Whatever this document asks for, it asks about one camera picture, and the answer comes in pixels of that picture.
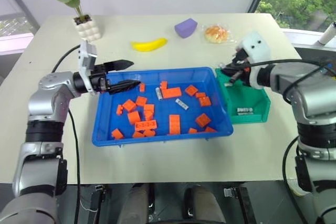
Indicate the small orange toy brick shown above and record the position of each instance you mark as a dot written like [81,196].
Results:
[142,87]
[200,94]
[119,110]
[192,130]

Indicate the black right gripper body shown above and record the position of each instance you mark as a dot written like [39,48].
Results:
[241,60]

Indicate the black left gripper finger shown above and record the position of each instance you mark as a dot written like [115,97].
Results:
[123,85]
[119,64]

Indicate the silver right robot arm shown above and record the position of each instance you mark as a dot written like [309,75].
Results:
[315,98]

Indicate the yellow toy banana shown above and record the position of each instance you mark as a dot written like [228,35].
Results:
[149,45]

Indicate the purple foam block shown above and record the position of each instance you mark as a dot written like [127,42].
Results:
[186,27]

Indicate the silver battery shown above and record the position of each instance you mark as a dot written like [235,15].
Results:
[244,110]
[158,93]
[182,104]
[235,76]

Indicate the white tube with black end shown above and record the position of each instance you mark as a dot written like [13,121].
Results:
[327,33]

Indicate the green plastic bin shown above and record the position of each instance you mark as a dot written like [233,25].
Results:
[252,98]

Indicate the bread in clear bag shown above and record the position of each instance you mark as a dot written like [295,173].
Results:
[216,33]

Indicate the L-shaped orange toy brick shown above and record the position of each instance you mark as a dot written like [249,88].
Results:
[172,92]

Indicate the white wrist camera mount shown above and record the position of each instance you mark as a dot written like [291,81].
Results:
[256,48]
[88,56]

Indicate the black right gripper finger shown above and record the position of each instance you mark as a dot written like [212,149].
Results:
[231,68]
[232,80]

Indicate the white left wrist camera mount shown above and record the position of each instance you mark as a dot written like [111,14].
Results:
[88,56]

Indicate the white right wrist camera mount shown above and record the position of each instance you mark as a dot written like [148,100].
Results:
[256,48]

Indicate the white bubble plant pot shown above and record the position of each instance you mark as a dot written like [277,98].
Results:
[88,30]

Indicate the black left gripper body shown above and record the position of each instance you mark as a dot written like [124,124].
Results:
[99,79]

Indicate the long orange toy brick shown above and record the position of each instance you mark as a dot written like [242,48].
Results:
[146,125]
[174,124]

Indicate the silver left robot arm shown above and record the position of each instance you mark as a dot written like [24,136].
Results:
[39,103]

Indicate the blue plastic bin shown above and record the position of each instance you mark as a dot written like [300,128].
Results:
[162,110]

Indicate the dark grey rounded shape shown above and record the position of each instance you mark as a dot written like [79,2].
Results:
[132,204]
[204,205]

